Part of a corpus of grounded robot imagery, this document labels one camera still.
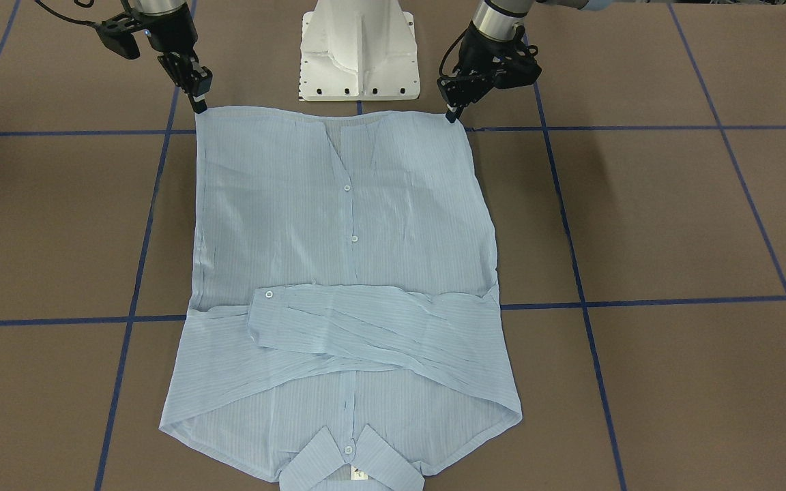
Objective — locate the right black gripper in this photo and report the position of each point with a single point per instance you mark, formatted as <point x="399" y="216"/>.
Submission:
<point x="168" y="37"/>

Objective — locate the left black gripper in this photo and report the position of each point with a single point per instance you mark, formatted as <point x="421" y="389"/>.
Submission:
<point x="482" y="52"/>

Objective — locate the light blue button-up shirt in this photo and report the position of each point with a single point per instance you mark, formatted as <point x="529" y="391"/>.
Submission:
<point x="344" y="328"/>

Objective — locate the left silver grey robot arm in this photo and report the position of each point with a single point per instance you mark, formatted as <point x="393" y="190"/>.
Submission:
<point x="497" y="20"/>

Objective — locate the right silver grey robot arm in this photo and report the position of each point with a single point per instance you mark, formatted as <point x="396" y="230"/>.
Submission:
<point x="159" y="7"/>

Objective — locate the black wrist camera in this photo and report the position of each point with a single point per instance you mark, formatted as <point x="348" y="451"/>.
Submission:
<point x="117" y="34"/>

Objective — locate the white camera mast base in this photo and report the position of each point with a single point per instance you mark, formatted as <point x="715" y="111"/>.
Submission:
<point x="358" y="51"/>

